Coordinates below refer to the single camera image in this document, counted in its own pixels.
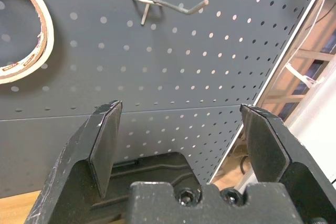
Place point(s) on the light wooden frame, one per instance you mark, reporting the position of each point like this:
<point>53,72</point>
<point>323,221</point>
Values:
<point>315,54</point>

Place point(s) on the white tape roll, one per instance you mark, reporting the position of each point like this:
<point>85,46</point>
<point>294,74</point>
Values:
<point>50,37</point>

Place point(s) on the metal peg hook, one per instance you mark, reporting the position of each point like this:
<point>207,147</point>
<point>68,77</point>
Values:
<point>170,5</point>

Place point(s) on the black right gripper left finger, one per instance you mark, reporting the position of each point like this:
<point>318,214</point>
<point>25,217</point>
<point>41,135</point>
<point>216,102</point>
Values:
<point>86,155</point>

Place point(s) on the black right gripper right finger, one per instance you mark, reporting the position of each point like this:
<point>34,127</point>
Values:
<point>265,145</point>

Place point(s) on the grey metal pegboard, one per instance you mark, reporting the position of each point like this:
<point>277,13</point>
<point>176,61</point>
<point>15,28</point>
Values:
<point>157,82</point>

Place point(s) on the white rounded machine housing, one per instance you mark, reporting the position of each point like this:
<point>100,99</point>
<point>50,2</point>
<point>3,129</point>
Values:
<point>320,119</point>

